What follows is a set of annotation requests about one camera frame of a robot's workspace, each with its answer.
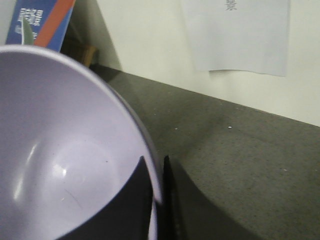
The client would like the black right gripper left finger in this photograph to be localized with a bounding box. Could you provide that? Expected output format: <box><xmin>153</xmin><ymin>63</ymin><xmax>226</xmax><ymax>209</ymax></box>
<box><xmin>61</xmin><ymin>157</ymin><xmax>153</xmax><ymax>240</ymax></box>

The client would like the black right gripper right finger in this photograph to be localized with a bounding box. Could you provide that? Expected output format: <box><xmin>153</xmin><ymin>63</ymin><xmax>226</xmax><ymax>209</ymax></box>
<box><xmin>156</xmin><ymin>155</ymin><xmax>270</xmax><ymax>240</ymax></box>

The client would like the purple plastic bowl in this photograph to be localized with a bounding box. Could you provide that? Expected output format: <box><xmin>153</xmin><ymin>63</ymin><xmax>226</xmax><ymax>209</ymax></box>
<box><xmin>0</xmin><ymin>45</ymin><xmax>165</xmax><ymax>240</ymax></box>

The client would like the blue orange printed box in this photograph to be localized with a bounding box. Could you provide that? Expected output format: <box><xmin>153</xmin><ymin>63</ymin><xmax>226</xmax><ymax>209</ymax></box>
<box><xmin>5</xmin><ymin>0</ymin><xmax>75</xmax><ymax>52</ymax></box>

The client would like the white paper on wall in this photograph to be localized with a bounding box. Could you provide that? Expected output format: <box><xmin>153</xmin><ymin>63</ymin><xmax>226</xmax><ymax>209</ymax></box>
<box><xmin>181</xmin><ymin>0</ymin><xmax>290</xmax><ymax>77</ymax></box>

